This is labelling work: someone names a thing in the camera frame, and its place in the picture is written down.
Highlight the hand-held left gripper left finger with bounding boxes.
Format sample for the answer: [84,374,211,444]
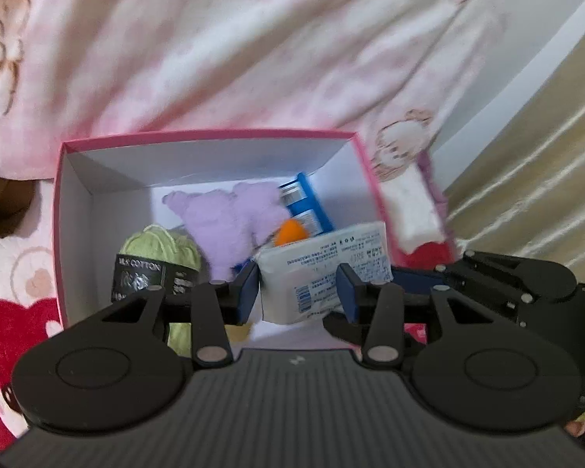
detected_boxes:
[49,263,260,369]

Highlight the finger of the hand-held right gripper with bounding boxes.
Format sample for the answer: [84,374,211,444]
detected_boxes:
[322,313,426,350]
[394,250,534,304]

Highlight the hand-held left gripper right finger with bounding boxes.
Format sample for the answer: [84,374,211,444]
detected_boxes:
[336,263,534,369]

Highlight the white tissue packet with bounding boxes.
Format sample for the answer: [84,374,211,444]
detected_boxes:
[256,221,393,325]

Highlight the purple plush toy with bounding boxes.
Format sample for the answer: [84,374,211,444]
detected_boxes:
[162,181,291,284]

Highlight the orange makeup sponge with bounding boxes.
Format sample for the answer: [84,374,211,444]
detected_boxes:
[272,218,312,247]

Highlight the blue wet wipes pack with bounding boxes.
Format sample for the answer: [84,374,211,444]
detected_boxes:
[231,172,335,274]

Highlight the green yarn ball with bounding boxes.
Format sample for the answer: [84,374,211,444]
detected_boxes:
[112,224,203,356]

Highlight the pink cardboard box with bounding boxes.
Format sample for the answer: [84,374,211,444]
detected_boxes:
[53,128,395,352]

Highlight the beige curtain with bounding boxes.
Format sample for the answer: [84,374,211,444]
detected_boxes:
[441,24,585,284]

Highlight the red bear print blanket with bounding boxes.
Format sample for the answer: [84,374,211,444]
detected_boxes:
[0,151,461,454]

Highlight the pink bear print pillow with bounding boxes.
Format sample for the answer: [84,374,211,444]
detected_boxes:
[0,0,510,181]

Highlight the brown pillow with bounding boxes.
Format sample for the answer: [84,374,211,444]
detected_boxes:
[0,170,36,241]

